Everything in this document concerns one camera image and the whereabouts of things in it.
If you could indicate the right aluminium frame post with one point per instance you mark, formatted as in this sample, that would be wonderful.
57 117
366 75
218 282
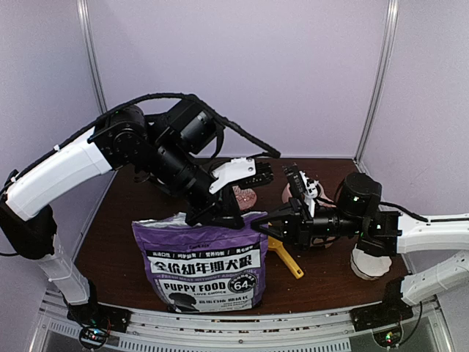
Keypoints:
387 46

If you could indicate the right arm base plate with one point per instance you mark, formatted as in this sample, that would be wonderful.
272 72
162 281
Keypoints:
378 315

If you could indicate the white scalloped ceramic bowl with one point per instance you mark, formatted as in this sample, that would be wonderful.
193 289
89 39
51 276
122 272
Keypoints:
368 267

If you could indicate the yellow plastic scoop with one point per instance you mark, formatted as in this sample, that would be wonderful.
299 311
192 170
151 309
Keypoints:
277 246

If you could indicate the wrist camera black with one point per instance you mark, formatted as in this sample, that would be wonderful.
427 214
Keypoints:
242 172
301 187

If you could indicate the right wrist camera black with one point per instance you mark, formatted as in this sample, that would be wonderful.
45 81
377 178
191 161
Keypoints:
301 187

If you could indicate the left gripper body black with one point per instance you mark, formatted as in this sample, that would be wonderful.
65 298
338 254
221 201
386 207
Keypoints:
196 213

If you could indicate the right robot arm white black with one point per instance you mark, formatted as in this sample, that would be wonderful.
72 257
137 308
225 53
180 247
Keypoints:
383 230

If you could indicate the purple pet food bag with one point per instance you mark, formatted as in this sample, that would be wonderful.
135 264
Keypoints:
203 269

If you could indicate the pink double pet feeder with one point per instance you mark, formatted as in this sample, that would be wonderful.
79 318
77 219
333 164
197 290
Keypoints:
320 208

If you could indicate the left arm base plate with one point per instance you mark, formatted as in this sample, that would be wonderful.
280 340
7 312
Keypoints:
100 316

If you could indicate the aluminium frame post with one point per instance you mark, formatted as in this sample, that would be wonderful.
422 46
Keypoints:
387 46
86 29

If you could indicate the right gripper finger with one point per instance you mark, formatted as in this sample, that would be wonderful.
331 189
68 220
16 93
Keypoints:
279 233
283 213

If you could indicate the front aluminium rail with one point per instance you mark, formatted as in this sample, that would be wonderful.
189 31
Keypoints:
327 330

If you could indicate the red patterned small bowl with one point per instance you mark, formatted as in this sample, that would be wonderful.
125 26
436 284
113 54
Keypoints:
246 198

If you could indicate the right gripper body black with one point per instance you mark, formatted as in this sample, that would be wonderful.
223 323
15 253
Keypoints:
303 226

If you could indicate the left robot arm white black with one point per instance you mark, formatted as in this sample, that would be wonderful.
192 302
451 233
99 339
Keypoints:
162 145

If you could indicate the left aluminium frame post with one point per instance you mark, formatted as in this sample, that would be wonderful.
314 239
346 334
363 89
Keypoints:
86 29

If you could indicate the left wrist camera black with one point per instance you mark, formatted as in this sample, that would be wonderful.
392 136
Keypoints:
242 172

